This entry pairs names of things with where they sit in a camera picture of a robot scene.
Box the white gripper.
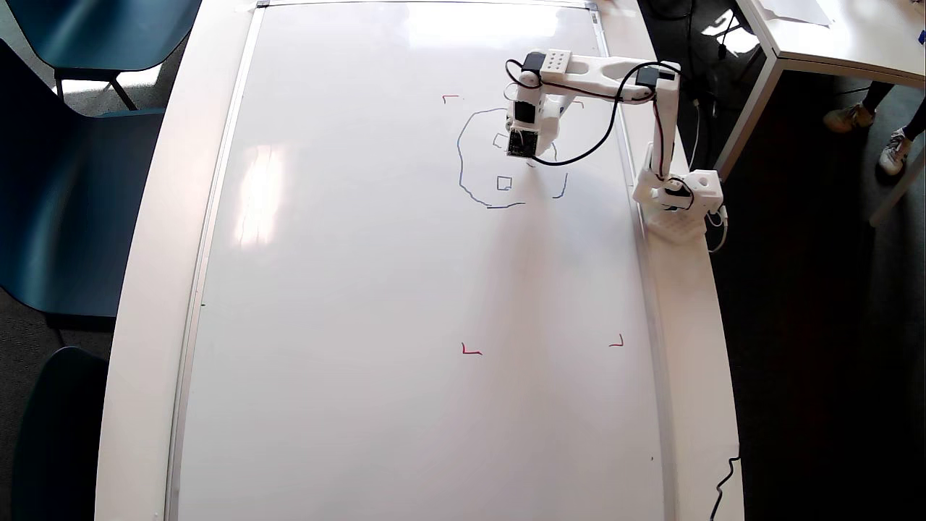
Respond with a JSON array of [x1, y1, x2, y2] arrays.
[[508, 87, 566, 157]]

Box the brown shoe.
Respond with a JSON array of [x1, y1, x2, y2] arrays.
[[823, 104, 878, 135]]

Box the white desk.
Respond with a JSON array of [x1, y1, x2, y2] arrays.
[[713, 0, 926, 226]]

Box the dark trouser leg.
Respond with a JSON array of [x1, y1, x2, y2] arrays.
[[861, 80, 899, 111], [903, 98, 926, 143]]

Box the white shoe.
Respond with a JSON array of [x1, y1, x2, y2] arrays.
[[878, 128, 914, 177]]

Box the blue chair with black legs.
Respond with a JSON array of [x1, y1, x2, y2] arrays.
[[6, 0, 203, 111]]

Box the large blue chair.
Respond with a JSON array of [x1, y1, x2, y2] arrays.
[[0, 40, 167, 319]]

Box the dark blue rounded chair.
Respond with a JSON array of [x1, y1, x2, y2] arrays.
[[11, 346, 109, 521]]

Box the black wrist camera board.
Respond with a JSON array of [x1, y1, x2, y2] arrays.
[[506, 128, 540, 159]]

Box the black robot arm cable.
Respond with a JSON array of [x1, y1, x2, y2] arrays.
[[504, 58, 695, 212]]

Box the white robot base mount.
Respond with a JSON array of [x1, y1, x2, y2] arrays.
[[642, 206, 708, 244]]

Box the white looped base cable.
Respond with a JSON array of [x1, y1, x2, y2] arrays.
[[705, 206, 729, 254]]

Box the white whiteboard with metal frame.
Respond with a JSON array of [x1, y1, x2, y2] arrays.
[[165, 0, 678, 521]]

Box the black cable on table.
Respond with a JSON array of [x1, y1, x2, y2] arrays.
[[709, 454, 741, 521]]

